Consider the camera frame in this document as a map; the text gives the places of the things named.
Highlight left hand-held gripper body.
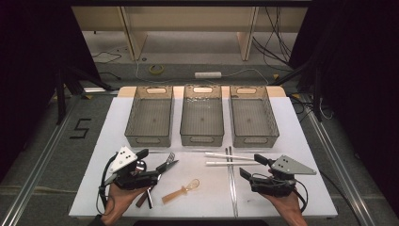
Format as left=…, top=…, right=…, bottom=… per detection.
left=103, top=146, right=160, bottom=191

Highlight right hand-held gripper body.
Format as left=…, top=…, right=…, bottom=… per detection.
left=249, top=154, right=317, bottom=198

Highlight fork with wooden handle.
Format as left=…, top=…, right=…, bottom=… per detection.
left=146, top=152, right=177, bottom=210

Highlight amber plastic spoon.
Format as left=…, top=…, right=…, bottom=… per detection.
left=161, top=178, right=200, bottom=205

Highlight smoky transparent plastic bin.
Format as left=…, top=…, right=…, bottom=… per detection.
left=124, top=85, right=175, bottom=149
left=180, top=84, right=225, bottom=148
left=229, top=85, right=280, bottom=149

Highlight knife with wooden handle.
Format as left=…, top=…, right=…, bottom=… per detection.
left=136, top=159, right=180, bottom=209

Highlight person's right hand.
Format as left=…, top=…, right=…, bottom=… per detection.
left=262, top=188, right=307, bottom=220

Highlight person's left hand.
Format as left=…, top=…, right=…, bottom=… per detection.
left=101, top=184, right=149, bottom=225

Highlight white table cover sheet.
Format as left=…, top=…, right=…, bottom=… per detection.
left=68, top=95, right=339, bottom=219

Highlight black metal stand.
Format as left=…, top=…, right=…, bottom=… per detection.
left=268, top=56, right=324, bottom=122
left=55, top=64, right=113, bottom=125

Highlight yellow tape roll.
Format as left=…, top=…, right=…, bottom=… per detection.
left=148, top=63, right=165, bottom=76

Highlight white power strip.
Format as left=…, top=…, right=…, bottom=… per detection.
left=194, top=71, right=223, bottom=80

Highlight black curtain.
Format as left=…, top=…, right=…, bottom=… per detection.
left=288, top=0, right=399, bottom=215
left=0, top=0, right=102, bottom=177

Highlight wooden shelf unit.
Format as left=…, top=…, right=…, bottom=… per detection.
left=71, top=5, right=309, bottom=62

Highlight left hand-held gripper black cable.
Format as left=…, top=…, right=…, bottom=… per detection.
left=95, top=153, right=118, bottom=217

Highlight thick black floor cable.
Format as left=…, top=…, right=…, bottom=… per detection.
left=319, top=169, right=363, bottom=226

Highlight long aluminium floor rail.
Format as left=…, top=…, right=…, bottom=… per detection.
left=0, top=93, right=83, bottom=226
left=300, top=93, right=378, bottom=226

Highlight tangled floor cables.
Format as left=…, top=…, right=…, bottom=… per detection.
left=289, top=93, right=334, bottom=123

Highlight short aluminium rail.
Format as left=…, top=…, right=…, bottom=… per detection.
left=82, top=87, right=120, bottom=96

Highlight white floor cable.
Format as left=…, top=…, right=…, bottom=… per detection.
left=135, top=46, right=271, bottom=87

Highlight thin black floor cable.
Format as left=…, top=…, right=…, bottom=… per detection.
left=99, top=72, right=122, bottom=81
left=91, top=50, right=122, bottom=65

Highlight black cable bundle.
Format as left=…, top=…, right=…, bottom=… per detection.
left=251, top=6, right=294, bottom=73

